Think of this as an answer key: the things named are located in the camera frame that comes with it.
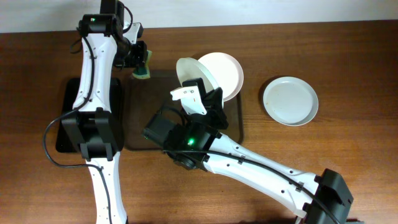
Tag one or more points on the white plate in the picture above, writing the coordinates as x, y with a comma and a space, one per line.
189, 73
226, 70

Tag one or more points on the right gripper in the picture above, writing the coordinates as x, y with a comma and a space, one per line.
211, 101

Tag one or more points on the green yellow sponge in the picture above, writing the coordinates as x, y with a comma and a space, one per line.
143, 73

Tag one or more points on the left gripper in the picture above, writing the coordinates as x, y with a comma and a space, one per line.
138, 55

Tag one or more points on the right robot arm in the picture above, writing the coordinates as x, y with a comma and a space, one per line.
198, 143

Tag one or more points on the pale blue plate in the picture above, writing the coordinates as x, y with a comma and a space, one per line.
290, 101

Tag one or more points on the black plastic tray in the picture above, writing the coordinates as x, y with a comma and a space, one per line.
89, 133

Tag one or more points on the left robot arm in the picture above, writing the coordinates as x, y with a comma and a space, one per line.
93, 95

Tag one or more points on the brown serving tray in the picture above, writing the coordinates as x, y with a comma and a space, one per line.
143, 98

